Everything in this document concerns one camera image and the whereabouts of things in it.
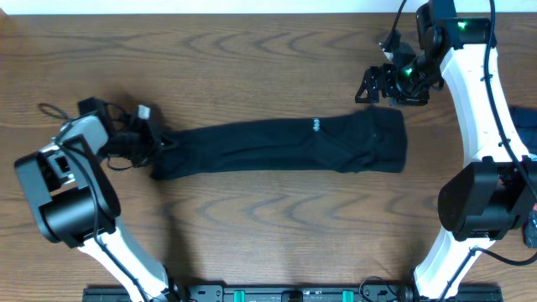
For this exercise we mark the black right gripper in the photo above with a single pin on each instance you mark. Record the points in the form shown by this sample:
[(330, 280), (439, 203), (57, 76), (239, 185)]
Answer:
[(387, 73)]

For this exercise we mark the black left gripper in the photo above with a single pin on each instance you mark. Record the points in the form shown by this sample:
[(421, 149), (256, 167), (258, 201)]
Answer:
[(153, 137)]

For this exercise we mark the black polo shirt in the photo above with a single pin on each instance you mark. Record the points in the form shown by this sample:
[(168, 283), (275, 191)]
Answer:
[(373, 139)]

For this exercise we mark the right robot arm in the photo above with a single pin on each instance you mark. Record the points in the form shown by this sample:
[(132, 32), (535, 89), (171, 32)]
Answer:
[(495, 191)]

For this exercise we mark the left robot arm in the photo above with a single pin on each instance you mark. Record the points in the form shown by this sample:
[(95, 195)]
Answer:
[(72, 200)]

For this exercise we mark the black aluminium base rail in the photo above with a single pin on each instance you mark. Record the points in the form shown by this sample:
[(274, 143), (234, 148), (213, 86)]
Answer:
[(367, 292)]

